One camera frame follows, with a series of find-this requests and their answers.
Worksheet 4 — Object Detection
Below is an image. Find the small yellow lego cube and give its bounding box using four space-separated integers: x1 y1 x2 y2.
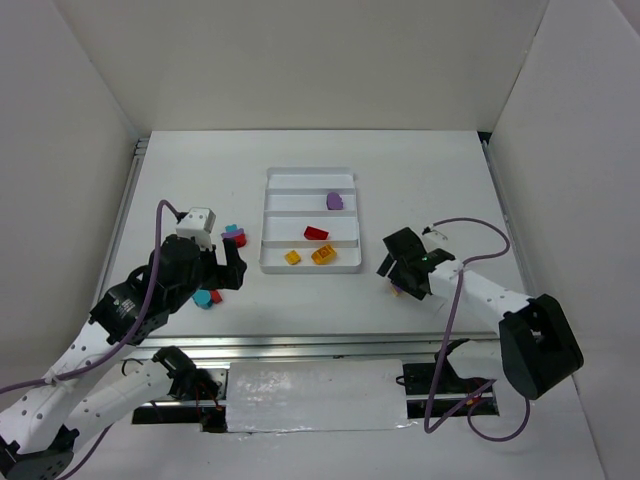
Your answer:
284 250 301 265

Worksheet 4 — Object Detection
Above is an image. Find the yellow rounded lego brick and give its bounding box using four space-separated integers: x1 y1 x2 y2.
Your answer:
311 244 337 265

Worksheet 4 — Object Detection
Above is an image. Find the red curved lego brick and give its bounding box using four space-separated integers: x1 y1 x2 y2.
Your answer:
303 226 329 241

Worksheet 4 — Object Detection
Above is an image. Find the purple flower lego brick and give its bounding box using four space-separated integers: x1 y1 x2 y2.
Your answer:
326 192 344 211

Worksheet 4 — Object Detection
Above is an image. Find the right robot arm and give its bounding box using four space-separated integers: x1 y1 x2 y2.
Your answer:
378 227 584 400

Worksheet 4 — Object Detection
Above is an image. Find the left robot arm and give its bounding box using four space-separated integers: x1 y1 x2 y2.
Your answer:
1 234 247 479

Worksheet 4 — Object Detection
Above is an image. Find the red cloud lego brick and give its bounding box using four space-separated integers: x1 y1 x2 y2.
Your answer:
210 290 223 304

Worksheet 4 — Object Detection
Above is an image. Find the red lego brick in stack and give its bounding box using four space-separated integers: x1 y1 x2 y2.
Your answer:
234 234 247 248

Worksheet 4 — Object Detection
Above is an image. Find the teal rounded lego brick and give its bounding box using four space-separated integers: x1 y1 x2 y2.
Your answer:
192 290 214 309

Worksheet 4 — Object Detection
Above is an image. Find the white divided sorting tray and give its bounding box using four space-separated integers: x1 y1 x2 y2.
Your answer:
259 167 362 274

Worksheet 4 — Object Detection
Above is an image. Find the silver foil cover plate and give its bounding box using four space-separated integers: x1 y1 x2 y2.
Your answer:
226 359 409 433

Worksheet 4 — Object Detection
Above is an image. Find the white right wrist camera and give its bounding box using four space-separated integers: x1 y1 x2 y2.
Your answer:
422 225 448 244

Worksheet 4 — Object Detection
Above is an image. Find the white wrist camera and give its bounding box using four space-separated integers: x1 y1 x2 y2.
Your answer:
176 207 216 251
422 225 448 244

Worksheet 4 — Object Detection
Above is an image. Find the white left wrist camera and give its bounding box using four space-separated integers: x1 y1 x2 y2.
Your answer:
176 207 216 251

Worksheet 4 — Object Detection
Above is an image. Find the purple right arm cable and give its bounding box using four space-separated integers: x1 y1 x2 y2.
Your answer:
423 217 532 444

